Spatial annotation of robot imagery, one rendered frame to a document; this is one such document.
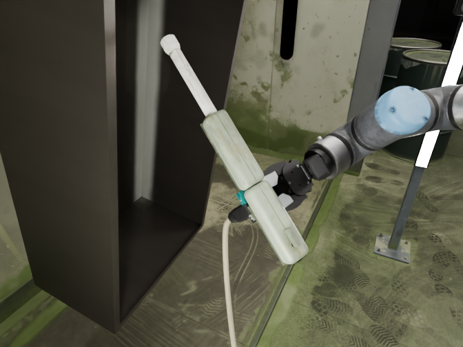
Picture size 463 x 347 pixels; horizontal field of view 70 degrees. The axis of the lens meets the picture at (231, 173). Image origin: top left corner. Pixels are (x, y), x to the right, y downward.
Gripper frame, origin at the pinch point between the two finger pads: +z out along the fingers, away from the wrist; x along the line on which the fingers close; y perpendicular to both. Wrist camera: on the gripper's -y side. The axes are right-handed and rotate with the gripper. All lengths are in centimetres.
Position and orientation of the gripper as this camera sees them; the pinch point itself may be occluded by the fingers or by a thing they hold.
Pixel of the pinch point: (253, 205)
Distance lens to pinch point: 63.9
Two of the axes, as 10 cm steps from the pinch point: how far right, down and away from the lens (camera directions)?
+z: -8.0, 4.6, -3.9
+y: -3.0, 2.5, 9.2
